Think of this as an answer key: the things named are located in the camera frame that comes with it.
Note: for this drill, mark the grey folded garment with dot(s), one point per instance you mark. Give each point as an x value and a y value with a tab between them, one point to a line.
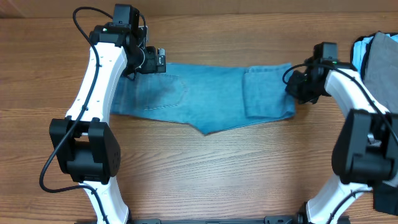
381	71

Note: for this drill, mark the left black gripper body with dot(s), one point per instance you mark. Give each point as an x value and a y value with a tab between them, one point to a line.
148	63

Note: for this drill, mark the light blue denim jeans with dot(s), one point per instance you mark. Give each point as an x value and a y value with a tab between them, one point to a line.
211	99

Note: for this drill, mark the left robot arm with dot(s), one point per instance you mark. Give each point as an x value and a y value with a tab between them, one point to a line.
84	145

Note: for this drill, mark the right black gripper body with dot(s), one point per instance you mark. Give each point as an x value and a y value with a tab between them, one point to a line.
303	89

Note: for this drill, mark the black folded garment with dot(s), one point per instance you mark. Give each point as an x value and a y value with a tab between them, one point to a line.
385	196

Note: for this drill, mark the light blue folded garment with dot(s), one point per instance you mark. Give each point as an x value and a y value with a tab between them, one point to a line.
360	53

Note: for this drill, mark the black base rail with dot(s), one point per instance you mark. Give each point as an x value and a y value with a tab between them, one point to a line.
266	220

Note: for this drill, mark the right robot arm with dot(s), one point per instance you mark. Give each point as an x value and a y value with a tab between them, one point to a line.
364	158

